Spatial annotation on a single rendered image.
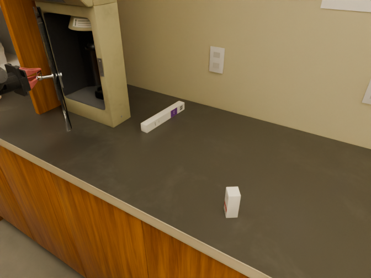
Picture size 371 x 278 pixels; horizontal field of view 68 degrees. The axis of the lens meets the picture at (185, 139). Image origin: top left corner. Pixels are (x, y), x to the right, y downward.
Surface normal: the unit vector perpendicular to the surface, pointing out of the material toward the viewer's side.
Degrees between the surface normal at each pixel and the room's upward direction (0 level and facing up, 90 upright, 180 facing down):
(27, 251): 0
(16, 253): 0
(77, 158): 0
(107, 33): 90
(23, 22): 90
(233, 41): 90
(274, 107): 90
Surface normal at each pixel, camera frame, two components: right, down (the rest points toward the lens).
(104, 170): 0.00, -0.83
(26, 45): 0.85, 0.29
